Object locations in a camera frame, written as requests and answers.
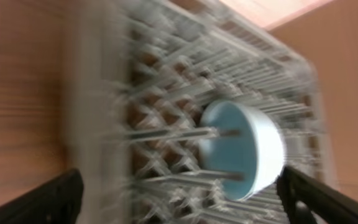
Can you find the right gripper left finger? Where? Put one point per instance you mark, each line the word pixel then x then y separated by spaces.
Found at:
pixel 57 201

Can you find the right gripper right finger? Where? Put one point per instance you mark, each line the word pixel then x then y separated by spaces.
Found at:
pixel 303 196

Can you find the light blue bowl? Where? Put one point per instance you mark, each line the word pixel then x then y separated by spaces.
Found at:
pixel 258 152

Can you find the grey dishwasher rack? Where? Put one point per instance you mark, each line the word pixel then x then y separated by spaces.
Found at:
pixel 142 74

